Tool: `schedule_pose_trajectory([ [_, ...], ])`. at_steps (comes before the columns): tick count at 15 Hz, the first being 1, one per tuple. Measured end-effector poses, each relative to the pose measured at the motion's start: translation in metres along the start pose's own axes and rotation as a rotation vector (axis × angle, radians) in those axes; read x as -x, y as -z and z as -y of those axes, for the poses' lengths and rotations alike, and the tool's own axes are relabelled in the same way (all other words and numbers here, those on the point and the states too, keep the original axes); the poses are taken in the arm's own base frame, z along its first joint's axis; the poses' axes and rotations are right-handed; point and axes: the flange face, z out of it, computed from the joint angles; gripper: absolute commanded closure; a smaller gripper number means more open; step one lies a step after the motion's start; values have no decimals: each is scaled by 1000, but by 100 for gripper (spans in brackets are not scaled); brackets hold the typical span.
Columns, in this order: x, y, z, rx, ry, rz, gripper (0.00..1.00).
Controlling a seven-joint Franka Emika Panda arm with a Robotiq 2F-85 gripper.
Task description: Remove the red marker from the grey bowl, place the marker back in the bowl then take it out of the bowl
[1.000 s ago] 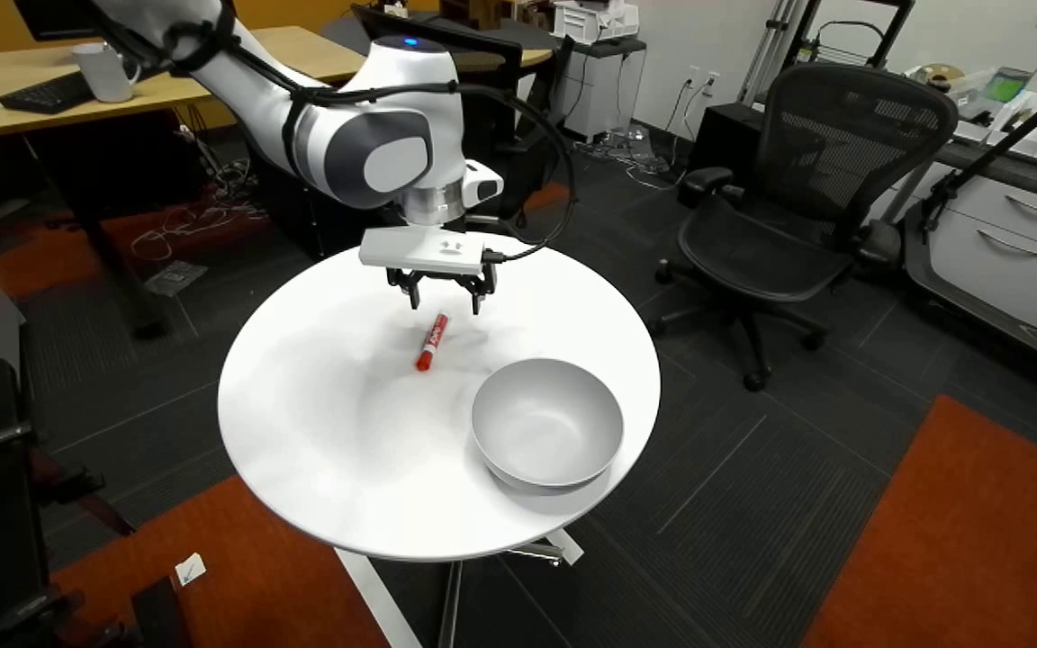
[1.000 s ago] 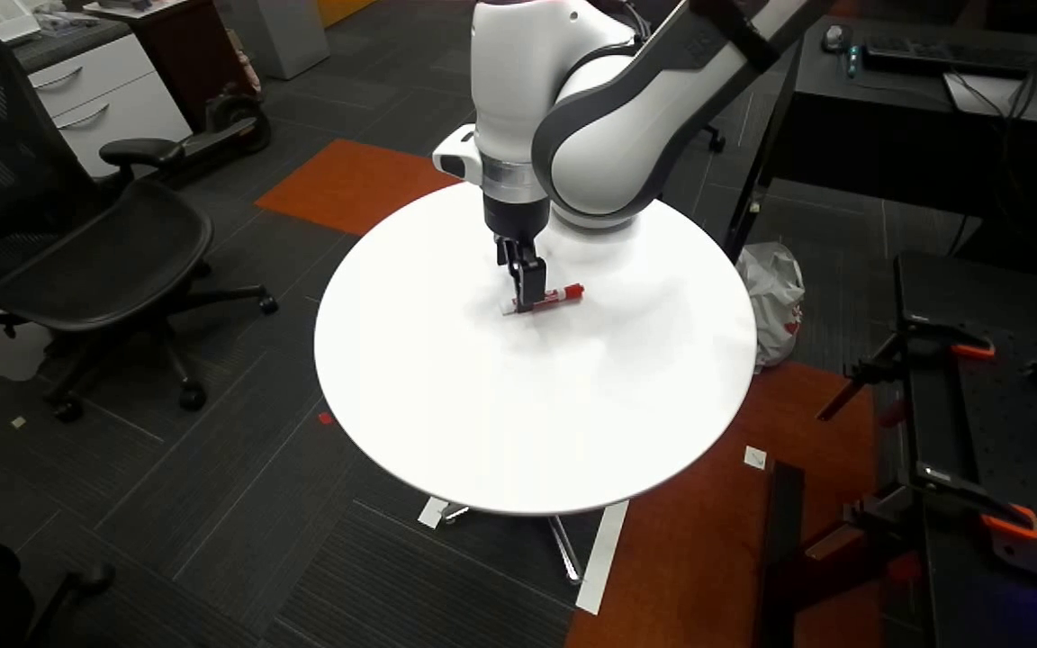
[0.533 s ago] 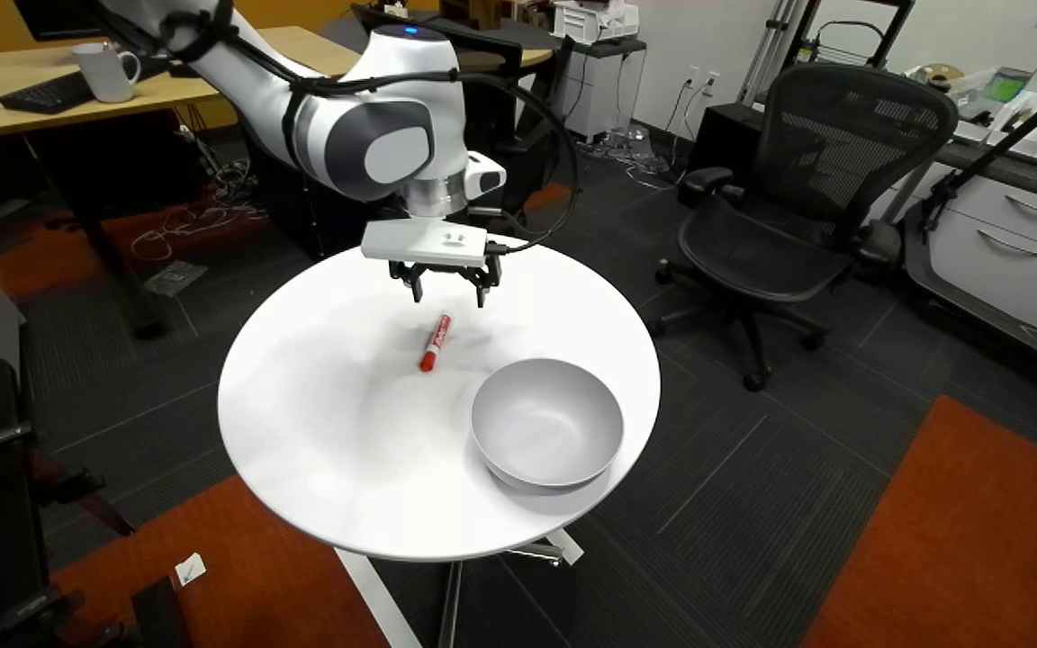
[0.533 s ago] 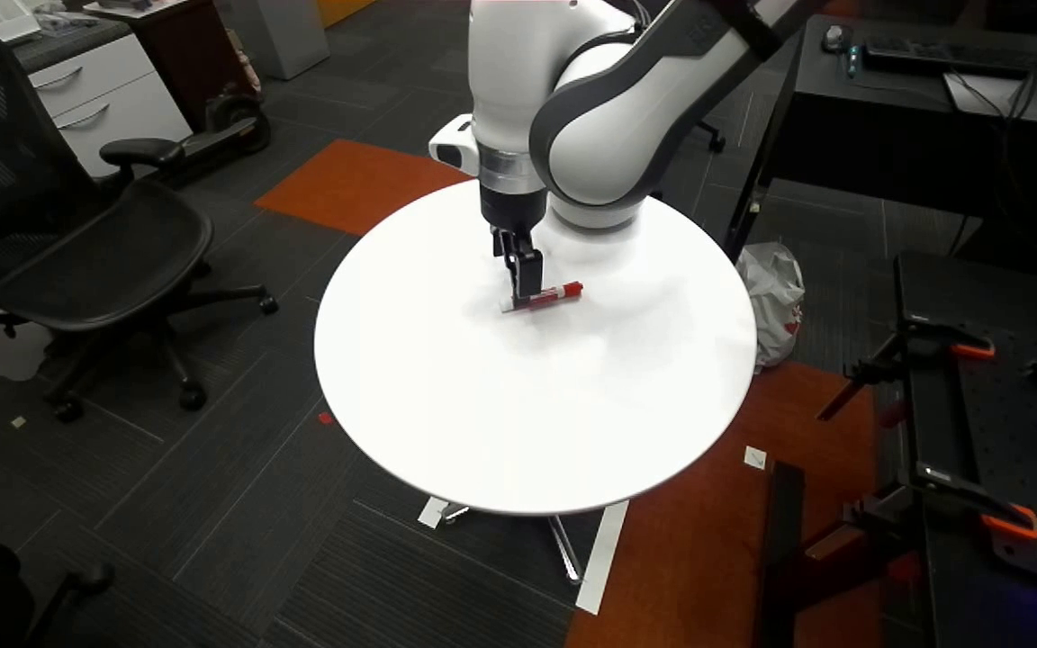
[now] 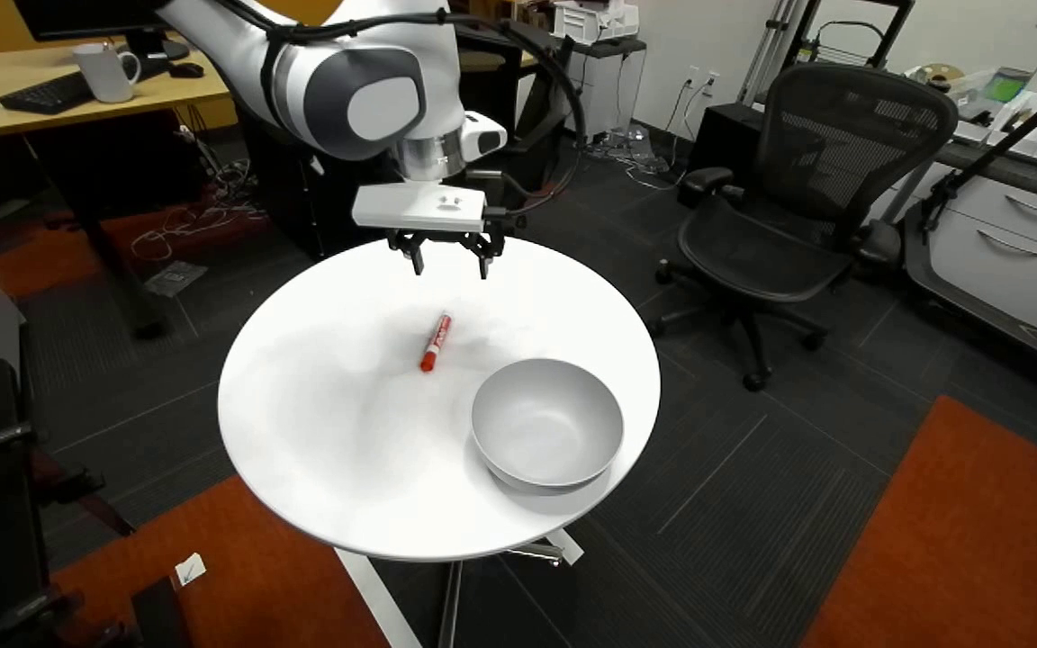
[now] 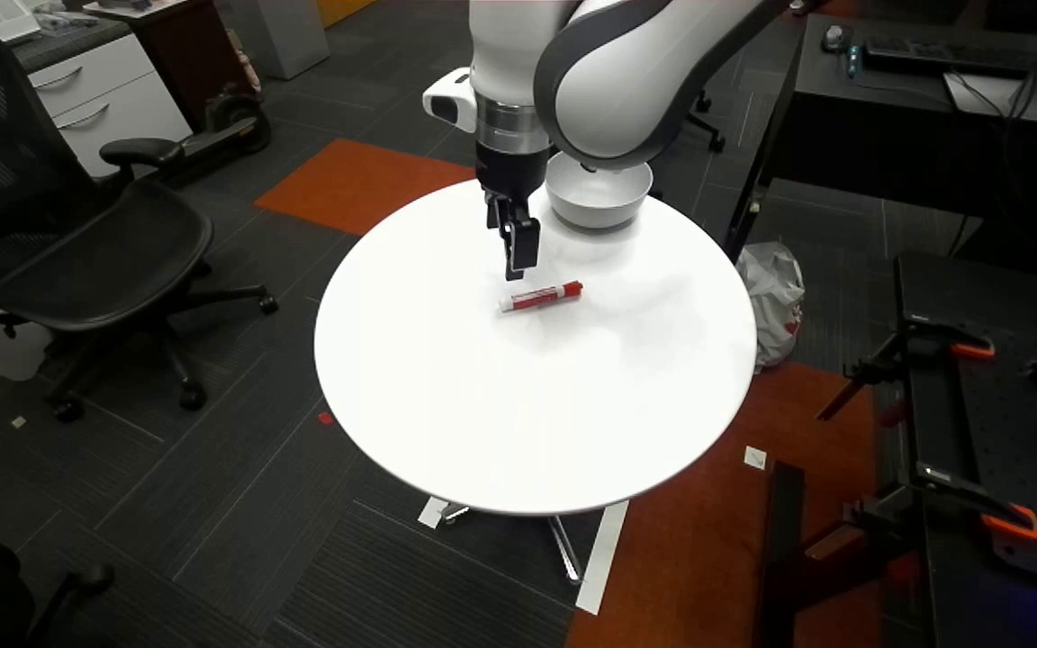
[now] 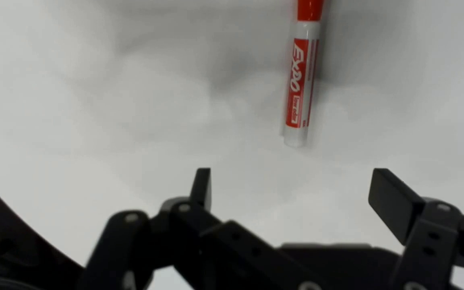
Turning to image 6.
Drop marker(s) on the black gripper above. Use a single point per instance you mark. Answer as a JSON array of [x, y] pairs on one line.
[[510, 176]]

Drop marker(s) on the red Expo marker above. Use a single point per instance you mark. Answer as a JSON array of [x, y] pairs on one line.
[[540, 298]]

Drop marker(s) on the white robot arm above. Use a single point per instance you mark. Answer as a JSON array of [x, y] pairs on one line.
[[615, 74]]

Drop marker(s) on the grey bowl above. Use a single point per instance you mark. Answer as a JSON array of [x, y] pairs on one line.
[[594, 201]]

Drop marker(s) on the small red floor object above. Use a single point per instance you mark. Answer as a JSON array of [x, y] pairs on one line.
[[325, 421]]

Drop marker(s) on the white plastic bag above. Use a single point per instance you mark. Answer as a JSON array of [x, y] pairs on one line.
[[772, 309]]

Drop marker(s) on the grey bin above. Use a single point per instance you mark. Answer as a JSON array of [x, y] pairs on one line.
[[278, 37]]

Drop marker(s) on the black kick scooter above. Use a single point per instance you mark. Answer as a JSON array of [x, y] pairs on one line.
[[226, 127]]

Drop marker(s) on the small white floor tag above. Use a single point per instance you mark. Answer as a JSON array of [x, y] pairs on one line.
[[757, 460]]

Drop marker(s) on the white table base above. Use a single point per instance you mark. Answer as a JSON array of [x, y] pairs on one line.
[[600, 559]]

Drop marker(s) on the grey computer mouse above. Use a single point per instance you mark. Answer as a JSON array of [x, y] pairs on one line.
[[832, 37]]

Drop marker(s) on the black office desk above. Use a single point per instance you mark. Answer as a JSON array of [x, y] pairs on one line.
[[903, 157]]

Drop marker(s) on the black mesh office chair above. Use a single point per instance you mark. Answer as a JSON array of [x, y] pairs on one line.
[[97, 256]]

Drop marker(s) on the white drawer cabinet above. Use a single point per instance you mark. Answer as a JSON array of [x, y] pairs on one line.
[[97, 104]]

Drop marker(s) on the black keyboard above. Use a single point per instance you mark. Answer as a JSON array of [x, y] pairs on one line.
[[951, 57]]

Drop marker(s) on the white paper sheet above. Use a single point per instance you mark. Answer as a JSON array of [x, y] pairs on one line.
[[1011, 100]]

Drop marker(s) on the black workbench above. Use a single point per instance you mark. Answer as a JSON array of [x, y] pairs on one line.
[[1011, 454]]

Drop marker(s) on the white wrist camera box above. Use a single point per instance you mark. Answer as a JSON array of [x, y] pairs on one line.
[[446, 100]]

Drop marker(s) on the black upright post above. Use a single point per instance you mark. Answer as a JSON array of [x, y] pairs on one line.
[[784, 562]]

